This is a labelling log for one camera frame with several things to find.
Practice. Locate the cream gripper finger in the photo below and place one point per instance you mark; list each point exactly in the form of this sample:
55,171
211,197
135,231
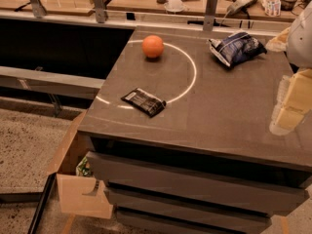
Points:
279,42
294,101

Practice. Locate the blue chip bag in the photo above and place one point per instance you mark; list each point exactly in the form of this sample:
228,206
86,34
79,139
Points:
236,48

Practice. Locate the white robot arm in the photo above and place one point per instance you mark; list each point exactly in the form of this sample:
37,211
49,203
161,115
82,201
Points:
299,45

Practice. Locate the black rxbar chocolate wrapper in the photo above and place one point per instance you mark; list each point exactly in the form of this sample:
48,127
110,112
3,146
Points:
145,102

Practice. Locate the green snack bag in box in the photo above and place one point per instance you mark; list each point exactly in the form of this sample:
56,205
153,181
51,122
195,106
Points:
83,168

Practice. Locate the white packet on desk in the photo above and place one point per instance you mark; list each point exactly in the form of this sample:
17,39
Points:
272,8

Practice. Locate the black mesh cup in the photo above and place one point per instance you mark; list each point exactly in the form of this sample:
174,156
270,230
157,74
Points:
287,5

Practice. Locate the grey handheld device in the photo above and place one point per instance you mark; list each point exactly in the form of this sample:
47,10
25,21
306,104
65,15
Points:
238,5

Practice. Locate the grey drawer cabinet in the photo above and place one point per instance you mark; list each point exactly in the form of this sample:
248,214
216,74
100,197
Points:
208,162

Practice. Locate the white bowl on desk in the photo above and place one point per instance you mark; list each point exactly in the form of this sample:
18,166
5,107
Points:
174,6

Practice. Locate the orange ball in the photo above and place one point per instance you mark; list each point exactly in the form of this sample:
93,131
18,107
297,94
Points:
152,46

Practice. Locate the cardboard box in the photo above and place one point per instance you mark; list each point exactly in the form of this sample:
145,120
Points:
79,195

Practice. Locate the metal railing frame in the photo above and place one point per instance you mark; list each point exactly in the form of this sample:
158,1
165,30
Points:
132,13

